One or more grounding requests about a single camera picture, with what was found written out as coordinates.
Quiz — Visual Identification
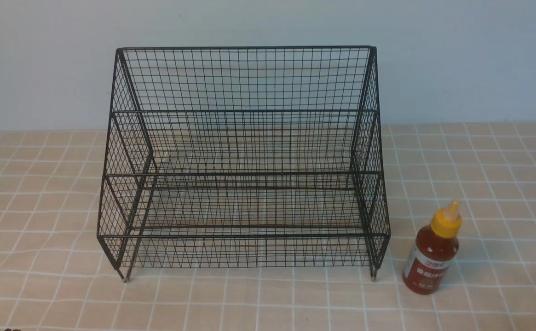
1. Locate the red sauce bottle yellow cap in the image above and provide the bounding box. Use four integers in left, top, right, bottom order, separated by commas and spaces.
402, 200, 462, 295

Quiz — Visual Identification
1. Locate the beige checkered tablecloth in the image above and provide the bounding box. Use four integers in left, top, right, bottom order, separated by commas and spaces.
0, 122, 536, 331

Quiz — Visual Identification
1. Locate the black wire mesh shelf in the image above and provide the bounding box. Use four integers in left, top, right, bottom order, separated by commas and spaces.
97, 46, 391, 282

